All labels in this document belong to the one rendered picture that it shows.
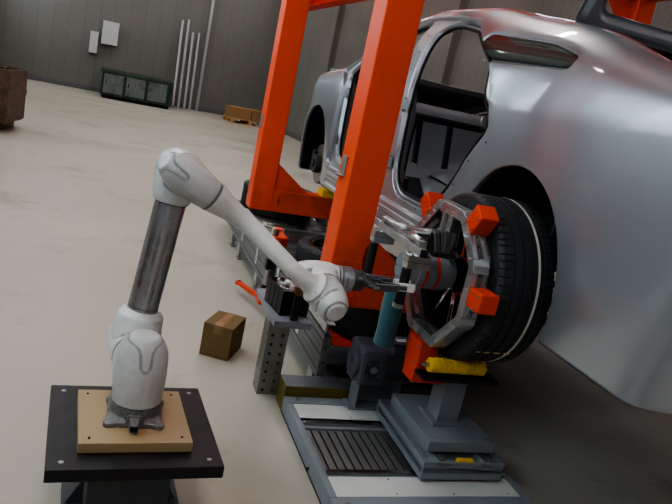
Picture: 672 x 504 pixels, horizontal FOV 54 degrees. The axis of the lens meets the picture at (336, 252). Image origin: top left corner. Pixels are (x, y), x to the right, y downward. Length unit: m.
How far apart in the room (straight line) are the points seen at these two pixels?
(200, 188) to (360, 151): 1.02
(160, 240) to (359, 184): 1.02
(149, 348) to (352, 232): 1.16
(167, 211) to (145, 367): 0.49
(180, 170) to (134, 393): 0.69
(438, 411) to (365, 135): 1.19
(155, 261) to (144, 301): 0.14
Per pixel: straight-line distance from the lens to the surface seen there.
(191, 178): 2.01
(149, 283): 2.25
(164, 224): 2.20
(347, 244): 2.93
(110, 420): 2.20
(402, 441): 2.85
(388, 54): 2.86
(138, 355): 2.11
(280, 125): 4.73
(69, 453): 2.13
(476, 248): 2.46
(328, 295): 2.07
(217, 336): 3.49
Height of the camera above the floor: 1.44
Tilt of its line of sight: 13 degrees down
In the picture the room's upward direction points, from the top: 12 degrees clockwise
